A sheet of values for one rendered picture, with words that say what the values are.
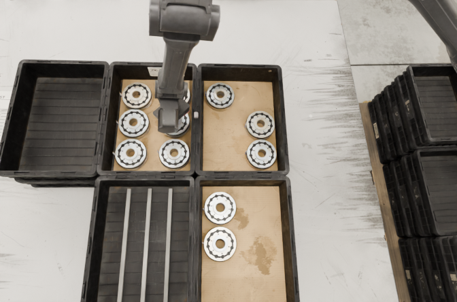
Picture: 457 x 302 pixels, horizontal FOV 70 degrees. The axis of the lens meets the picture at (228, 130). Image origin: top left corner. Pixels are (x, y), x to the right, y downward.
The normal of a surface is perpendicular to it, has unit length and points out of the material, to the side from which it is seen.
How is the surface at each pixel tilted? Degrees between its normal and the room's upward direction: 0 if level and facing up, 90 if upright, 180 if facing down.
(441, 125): 0
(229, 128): 0
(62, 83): 0
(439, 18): 87
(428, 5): 87
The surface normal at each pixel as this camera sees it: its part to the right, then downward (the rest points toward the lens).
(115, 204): 0.07, -0.33
